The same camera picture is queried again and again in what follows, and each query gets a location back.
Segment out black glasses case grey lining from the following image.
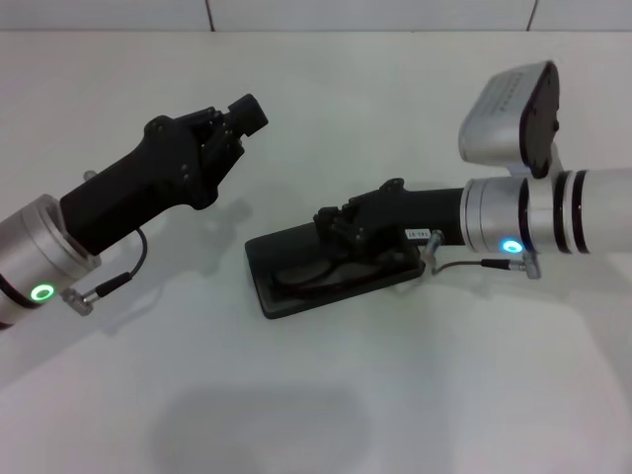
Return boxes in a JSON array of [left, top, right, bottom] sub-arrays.
[[244, 219, 427, 321]]

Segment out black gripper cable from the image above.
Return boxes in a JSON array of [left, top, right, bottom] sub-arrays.
[[59, 226, 149, 316], [429, 249, 543, 281]]

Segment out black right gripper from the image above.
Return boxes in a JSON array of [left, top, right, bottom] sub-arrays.
[[313, 176, 468, 259]]

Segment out black round-lens glasses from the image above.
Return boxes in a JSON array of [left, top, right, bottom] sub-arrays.
[[269, 246, 414, 301]]

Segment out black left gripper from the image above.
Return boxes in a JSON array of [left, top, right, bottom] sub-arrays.
[[58, 93, 271, 258]]

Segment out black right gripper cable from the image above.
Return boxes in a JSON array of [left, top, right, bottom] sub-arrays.
[[429, 249, 543, 281]]

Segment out silver right gripper cable plug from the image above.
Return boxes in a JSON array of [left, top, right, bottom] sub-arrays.
[[421, 230, 446, 264]]

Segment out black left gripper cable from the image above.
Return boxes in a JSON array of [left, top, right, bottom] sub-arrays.
[[59, 226, 149, 316]]

